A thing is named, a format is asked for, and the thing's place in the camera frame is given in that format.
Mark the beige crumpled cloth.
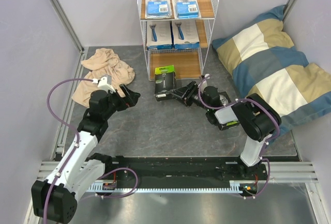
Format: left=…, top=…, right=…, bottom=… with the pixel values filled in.
left=71, top=48, right=135, bottom=108

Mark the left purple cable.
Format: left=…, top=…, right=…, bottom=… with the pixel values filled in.
left=42, top=78, right=139, bottom=224

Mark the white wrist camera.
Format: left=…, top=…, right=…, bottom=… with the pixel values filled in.
left=200, top=73, right=211, bottom=81
left=93, top=75, right=115, bottom=94

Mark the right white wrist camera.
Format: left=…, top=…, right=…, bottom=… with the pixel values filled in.
left=200, top=73, right=211, bottom=81

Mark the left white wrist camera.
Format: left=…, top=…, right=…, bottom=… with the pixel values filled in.
left=93, top=75, right=115, bottom=94

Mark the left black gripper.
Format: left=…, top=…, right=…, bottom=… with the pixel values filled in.
left=103, top=84, right=140, bottom=120

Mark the light blue slotted cable duct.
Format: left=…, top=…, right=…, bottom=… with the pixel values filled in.
left=86, top=181, right=258, bottom=195

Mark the aluminium frame rail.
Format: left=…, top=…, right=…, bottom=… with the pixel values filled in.
left=35, top=0, right=85, bottom=52

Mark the black green razor box portrait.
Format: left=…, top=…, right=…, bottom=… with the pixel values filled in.
left=215, top=92, right=239, bottom=131

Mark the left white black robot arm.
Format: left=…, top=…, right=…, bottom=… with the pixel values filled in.
left=31, top=84, right=141, bottom=223

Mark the blue Gillette razor blister pack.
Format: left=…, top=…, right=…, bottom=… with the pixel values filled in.
left=145, top=0, right=172, bottom=19

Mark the purple cable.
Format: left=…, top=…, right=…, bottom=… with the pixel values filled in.
left=42, top=78, right=139, bottom=224
left=198, top=75, right=281, bottom=201

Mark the Gillette razor white card pack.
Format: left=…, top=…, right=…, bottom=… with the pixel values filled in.
left=172, top=0, right=201, bottom=20

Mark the Harry's razor box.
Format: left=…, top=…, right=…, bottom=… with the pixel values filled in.
left=171, top=20, right=200, bottom=50
left=146, top=21, right=173, bottom=50

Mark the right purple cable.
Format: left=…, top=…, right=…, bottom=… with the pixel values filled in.
left=198, top=75, right=281, bottom=201

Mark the blue beige checkered pillow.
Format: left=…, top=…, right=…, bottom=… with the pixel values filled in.
left=212, top=5, right=330, bottom=135

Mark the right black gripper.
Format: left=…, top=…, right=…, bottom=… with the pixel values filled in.
left=170, top=80, right=209, bottom=111

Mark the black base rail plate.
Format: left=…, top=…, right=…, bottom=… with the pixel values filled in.
left=87, top=154, right=269, bottom=187

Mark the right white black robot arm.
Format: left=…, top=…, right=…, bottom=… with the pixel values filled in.
left=168, top=81, right=281, bottom=180

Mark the black green Gillette razor box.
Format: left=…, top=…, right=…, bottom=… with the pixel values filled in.
left=154, top=65, right=176, bottom=101

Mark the white wire wooden shelf unit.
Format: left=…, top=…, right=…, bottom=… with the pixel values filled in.
left=137, top=0, right=219, bottom=80

